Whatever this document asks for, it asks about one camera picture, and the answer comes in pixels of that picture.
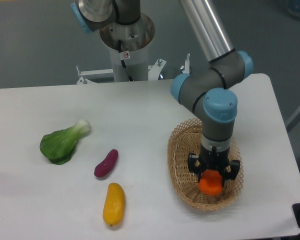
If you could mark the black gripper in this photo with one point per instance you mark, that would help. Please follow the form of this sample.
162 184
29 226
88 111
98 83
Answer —
213 160

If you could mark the orange fruit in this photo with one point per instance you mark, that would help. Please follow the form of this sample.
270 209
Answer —
210 182

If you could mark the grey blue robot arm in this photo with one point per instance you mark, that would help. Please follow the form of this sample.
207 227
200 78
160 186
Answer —
208 96

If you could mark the woven wicker basket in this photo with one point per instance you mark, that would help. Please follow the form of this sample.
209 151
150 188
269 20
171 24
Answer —
185 139

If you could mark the yellow mango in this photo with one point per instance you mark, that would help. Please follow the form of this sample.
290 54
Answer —
114 206

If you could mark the purple sweet potato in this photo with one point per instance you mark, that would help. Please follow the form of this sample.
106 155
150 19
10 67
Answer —
107 165

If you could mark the green bok choy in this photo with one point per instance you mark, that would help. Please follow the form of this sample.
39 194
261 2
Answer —
59 146

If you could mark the white metal frame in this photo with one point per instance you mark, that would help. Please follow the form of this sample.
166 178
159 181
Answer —
155 72

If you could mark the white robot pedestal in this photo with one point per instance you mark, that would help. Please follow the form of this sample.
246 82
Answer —
128 47

